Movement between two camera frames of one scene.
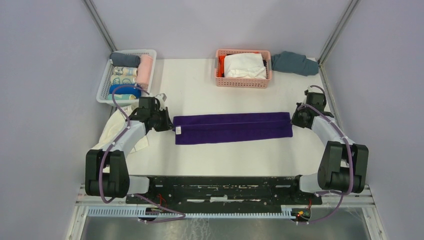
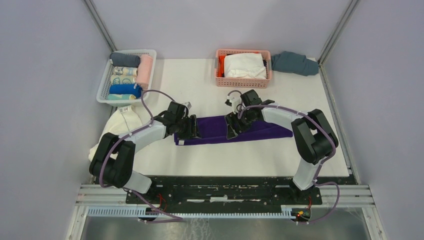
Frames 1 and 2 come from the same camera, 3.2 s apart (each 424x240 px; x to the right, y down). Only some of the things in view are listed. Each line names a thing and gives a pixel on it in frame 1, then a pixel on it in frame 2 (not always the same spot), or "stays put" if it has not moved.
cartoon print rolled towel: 125,71 stays put
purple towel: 205,128 stays put
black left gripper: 167,125 -> 192,131
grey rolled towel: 122,59 stays put
